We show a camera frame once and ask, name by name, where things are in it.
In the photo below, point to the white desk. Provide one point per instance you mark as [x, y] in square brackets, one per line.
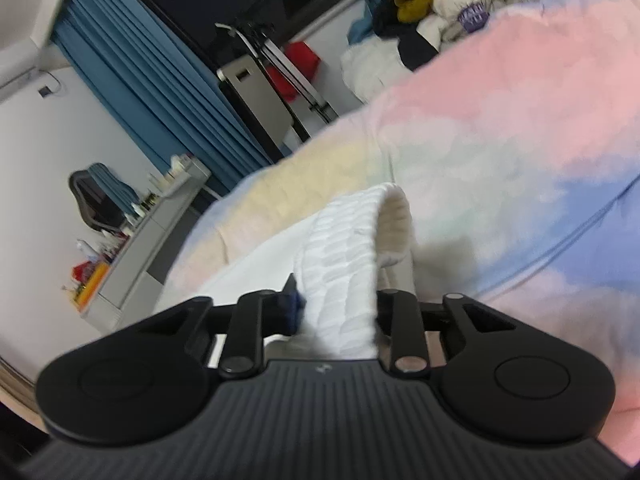
[150, 240]

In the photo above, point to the blue curtain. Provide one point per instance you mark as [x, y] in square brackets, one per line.
[165, 100]

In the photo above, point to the pastel tie-dye blanket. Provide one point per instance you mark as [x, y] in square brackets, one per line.
[500, 125]

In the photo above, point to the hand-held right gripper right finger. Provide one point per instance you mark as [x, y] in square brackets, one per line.
[400, 320]

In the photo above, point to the red cloth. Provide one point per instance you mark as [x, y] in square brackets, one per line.
[295, 67]

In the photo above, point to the light blue cloth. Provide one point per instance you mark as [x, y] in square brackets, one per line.
[362, 27]

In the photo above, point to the grey metal folding rack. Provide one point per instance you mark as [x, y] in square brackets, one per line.
[260, 100]

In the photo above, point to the white garment with purple print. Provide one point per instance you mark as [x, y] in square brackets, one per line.
[475, 10]

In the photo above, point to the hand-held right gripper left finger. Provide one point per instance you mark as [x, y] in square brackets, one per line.
[295, 306]

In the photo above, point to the wall socket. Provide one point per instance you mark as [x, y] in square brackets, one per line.
[45, 91]

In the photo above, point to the white pants with grey stripe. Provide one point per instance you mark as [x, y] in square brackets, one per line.
[340, 270]

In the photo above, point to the dark crumpled cloth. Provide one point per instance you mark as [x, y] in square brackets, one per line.
[415, 45]

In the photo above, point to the black office chair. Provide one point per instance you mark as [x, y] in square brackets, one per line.
[95, 200]

